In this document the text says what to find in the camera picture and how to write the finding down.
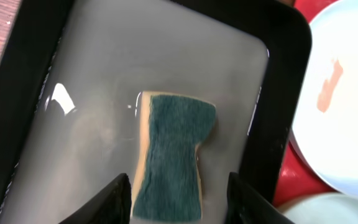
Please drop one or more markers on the light blue plate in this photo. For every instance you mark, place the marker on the light blue plate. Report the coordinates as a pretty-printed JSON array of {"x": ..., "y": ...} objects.
[
  {"x": 328, "y": 208},
  {"x": 343, "y": 102}
]

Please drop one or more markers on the red plastic tray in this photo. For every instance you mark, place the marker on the red plastic tray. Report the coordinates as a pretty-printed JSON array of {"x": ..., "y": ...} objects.
[{"x": 294, "y": 180}]

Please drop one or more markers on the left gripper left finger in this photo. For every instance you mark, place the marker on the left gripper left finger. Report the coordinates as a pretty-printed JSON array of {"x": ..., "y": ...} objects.
[{"x": 111, "y": 205}]

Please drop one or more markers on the black water tray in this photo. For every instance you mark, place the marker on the black water tray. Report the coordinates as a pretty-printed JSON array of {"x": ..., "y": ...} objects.
[{"x": 71, "y": 78}]

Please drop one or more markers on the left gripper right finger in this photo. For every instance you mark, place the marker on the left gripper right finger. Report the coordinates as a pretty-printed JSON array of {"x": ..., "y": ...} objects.
[{"x": 246, "y": 206}]

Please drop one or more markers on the green yellow sponge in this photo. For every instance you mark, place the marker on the green yellow sponge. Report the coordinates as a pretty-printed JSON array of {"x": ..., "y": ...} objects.
[{"x": 172, "y": 128}]

